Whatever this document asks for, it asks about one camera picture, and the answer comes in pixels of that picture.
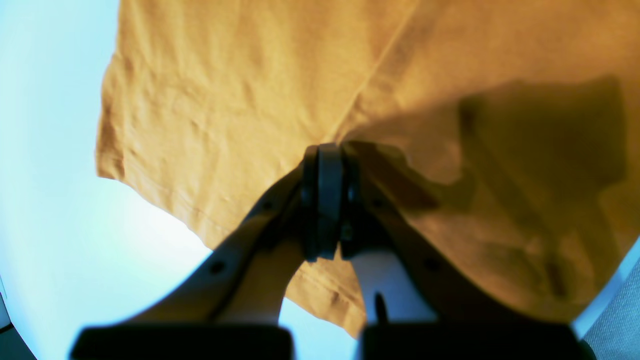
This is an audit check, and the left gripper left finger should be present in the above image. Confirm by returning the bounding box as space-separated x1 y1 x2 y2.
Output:
126 145 319 326

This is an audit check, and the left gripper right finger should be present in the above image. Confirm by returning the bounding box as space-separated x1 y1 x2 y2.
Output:
320 143 570 331

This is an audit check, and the orange T-shirt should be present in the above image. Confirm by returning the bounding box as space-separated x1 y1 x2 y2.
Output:
96 0 639 321

